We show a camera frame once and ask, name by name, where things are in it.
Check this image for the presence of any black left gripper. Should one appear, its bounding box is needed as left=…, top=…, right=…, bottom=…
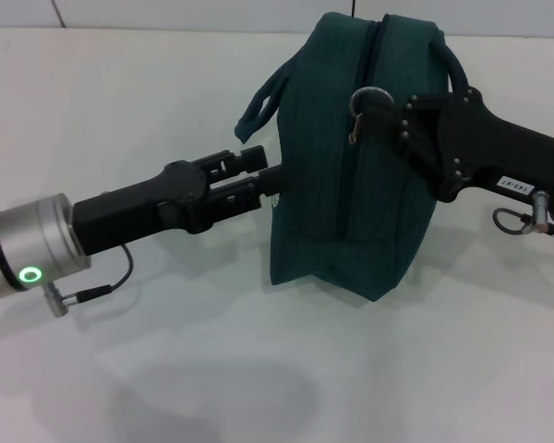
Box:
left=71, top=145, right=290, bottom=257

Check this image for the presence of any left arm grey cable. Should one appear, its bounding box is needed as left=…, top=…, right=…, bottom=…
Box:
left=43, top=243, right=135, bottom=318

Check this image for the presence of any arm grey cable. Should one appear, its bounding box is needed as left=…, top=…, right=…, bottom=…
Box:
left=43, top=243, right=135, bottom=318
left=492, top=191, right=554, bottom=253

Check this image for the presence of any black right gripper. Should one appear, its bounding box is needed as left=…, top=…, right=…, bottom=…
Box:
left=363, top=87, right=554, bottom=218

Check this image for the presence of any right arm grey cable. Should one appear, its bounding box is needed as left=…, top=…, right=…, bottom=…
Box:
left=492, top=191, right=554, bottom=253

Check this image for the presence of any dark teal insulated lunch bag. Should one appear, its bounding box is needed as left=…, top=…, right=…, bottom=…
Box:
left=234, top=11, right=475, bottom=304

